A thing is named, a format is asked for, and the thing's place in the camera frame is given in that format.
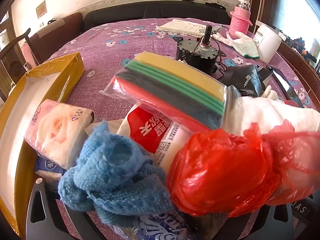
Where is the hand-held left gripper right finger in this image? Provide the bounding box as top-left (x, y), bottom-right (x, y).
top-left (261, 201), bottom-right (295, 240)

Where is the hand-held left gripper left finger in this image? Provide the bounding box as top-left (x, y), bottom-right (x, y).
top-left (25, 176), bottom-right (67, 240)

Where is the small blue white tissue pack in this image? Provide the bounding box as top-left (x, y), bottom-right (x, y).
top-left (35, 156), bottom-right (68, 181)

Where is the blue knitted cloth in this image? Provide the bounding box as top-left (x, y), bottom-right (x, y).
top-left (57, 121), bottom-right (176, 227)

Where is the pink rose tissue pack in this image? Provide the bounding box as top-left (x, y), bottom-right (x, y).
top-left (24, 99), bottom-right (95, 170)

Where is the red white rice bag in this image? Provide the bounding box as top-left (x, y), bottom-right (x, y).
top-left (116, 104), bottom-right (200, 171)

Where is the yellow cardboard box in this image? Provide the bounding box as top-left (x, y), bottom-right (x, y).
top-left (0, 52), bottom-right (85, 238)

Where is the bagged multicolour sponge pack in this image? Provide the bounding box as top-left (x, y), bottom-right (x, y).
top-left (100, 51), bottom-right (242, 133)

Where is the white towel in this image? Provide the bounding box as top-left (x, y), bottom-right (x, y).
top-left (232, 85), bottom-right (320, 141)

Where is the wooden sideboard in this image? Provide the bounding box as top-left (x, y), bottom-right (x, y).
top-left (277, 41), bottom-right (320, 101)

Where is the black plastic bag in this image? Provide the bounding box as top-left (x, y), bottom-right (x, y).
top-left (217, 64), bottom-right (273, 98)

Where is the purple floral tablecloth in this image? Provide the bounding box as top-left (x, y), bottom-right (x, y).
top-left (32, 17), bottom-right (313, 120)

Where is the wooden chair with red cushion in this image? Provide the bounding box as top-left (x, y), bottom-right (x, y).
top-left (0, 28), bottom-right (43, 100)

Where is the white plastic bucket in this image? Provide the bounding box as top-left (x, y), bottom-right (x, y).
top-left (252, 22), bottom-right (283, 64)

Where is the brown upholstered chair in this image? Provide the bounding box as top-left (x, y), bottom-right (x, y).
top-left (30, 12), bottom-right (84, 63)

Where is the white work glove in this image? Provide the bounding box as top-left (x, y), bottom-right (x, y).
top-left (212, 31), bottom-right (260, 59)

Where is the black motor with shaft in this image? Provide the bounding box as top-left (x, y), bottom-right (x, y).
top-left (175, 26), bottom-right (227, 74)

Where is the pink thermos bottle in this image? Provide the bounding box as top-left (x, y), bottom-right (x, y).
top-left (229, 0), bottom-right (253, 40)

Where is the stack of white papers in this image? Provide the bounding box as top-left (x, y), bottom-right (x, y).
top-left (155, 20), bottom-right (223, 38)

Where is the black sofa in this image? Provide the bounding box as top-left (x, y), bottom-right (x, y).
top-left (84, 2), bottom-right (232, 34)

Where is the small framed wall picture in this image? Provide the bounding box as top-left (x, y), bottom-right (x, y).
top-left (36, 1), bottom-right (48, 19)

